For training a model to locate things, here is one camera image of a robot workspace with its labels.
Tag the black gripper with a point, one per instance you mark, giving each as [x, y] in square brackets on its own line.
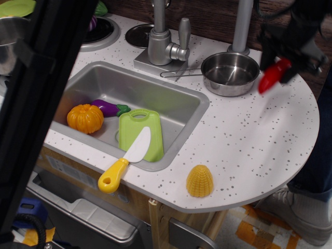
[295, 43]

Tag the red toy pepper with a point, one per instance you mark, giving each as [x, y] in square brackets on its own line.
[273, 74]

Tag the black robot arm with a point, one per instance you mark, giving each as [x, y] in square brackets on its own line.
[308, 13]

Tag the small steel pan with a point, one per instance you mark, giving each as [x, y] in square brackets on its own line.
[229, 74]

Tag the large steel pot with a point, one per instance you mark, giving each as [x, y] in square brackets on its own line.
[12, 29]

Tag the grey vertical pole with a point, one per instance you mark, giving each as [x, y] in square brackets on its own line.
[239, 44]

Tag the grey sink basin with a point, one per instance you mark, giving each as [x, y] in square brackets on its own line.
[132, 101]

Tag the silver toy faucet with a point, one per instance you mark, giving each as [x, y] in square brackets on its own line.
[162, 56]

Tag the blue jeans leg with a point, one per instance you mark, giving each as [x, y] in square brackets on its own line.
[314, 179]

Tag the yellow toy corn half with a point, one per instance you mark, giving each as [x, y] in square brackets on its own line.
[199, 182]

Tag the white sneaker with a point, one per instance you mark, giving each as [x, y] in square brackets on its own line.
[308, 217]

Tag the green toy cutting board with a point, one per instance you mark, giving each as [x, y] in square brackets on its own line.
[141, 129]

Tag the back stove burner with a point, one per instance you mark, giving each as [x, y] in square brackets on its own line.
[103, 35]

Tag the purple toy eggplant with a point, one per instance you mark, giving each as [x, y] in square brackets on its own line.
[109, 109]

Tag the green toy vegetable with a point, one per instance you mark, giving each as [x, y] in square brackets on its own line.
[100, 9]

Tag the purple white toy onion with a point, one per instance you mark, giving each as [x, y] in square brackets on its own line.
[93, 23]

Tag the orange toy pumpkin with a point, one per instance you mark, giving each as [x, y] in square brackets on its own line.
[85, 118]

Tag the white yellow toy knife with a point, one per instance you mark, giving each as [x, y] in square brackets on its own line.
[109, 181]

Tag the grey oven door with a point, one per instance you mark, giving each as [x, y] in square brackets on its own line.
[83, 219]

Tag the green toy plate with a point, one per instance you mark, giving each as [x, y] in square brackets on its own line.
[17, 8]

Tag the blue clamp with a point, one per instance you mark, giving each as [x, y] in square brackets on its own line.
[32, 207]

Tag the grey cabinet handle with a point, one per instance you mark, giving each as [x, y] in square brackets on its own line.
[183, 236]

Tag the black foreground frame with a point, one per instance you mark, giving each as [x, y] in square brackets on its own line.
[46, 56]

